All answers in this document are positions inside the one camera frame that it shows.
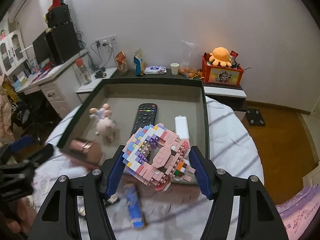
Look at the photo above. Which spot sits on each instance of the white desk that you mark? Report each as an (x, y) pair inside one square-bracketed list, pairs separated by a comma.
[(50, 85)]

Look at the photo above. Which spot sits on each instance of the black bathroom scale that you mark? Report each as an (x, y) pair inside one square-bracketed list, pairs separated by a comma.
[(256, 117)]

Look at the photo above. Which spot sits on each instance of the orange octopus plush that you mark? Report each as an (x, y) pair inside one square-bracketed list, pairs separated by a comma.
[(221, 55)]

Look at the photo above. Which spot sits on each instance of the small black device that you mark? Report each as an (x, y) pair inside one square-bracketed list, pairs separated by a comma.
[(100, 73)]

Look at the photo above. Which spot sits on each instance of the orange snack bag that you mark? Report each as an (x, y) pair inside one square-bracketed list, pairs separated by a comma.
[(121, 62)]

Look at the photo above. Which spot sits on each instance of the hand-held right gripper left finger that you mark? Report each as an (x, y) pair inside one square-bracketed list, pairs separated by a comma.
[(115, 175)]

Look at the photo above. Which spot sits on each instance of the rose gold case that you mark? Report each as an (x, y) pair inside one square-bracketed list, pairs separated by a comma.
[(86, 150)]

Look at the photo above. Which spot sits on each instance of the pink printed blanket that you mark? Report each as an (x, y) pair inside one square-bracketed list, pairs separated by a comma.
[(300, 215)]

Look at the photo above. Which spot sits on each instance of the pink box with black rim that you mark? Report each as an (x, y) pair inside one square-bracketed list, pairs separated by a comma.
[(125, 97)]

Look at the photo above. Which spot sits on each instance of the clear bottle with orange cap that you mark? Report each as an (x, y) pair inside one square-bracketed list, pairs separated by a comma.
[(83, 71)]

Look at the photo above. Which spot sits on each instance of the white wall outlet strip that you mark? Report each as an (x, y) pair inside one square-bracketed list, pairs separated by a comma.
[(106, 40)]

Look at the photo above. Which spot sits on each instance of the black monitor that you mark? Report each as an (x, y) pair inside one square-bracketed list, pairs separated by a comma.
[(40, 48)]

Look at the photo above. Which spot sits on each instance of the pink purple block figure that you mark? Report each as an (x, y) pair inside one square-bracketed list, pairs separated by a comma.
[(160, 155)]

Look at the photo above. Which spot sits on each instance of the black remote control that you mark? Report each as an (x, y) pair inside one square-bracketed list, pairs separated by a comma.
[(143, 120)]

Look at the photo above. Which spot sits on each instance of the blue white carton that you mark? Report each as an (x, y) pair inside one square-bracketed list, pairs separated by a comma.
[(33, 65)]

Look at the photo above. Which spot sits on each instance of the blue packet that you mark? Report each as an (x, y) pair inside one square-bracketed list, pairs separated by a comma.
[(133, 205)]

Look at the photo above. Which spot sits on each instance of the white glass door cabinet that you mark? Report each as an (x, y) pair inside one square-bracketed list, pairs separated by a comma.
[(11, 50)]

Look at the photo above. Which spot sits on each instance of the red crate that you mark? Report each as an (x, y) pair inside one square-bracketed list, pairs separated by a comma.
[(222, 76)]

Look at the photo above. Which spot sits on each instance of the black top low cabinet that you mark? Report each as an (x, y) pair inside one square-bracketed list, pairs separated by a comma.
[(225, 92)]

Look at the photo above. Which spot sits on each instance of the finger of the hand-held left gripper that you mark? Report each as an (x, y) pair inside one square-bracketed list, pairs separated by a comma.
[(22, 143), (40, 155)]

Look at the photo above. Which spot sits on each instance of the black box on speaker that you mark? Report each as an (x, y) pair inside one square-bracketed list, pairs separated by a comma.
[(58, 15)]

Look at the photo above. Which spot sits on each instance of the large black speaker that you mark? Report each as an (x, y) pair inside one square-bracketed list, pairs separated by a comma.
[(63, 42)]

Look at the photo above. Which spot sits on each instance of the white rectangular box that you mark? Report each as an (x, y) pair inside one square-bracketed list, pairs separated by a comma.
[(182, 127)]

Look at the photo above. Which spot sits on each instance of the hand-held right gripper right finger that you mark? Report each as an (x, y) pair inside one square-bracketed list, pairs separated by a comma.
[(202, 177)]

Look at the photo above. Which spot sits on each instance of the white air conditioner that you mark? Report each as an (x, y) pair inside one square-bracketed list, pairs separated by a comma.
[(20, 7)]

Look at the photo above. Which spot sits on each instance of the clear plastic bag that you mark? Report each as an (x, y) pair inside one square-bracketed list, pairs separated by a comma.
[(190, 60)]

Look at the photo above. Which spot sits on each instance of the pink pig toy figure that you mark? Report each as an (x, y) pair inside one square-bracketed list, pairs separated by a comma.
[(105, 125)]

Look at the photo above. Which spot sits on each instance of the white paper cup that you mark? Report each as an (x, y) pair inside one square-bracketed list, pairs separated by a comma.
[(175, 68)]

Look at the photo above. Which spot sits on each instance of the blue white bag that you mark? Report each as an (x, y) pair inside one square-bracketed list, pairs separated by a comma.
[(139, 62)]

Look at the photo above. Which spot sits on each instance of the hanging clothes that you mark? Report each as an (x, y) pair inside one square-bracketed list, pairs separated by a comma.
[(6, 105)]

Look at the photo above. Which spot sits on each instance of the wet wipes pack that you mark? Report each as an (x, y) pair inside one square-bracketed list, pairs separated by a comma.
[(155, 70)]

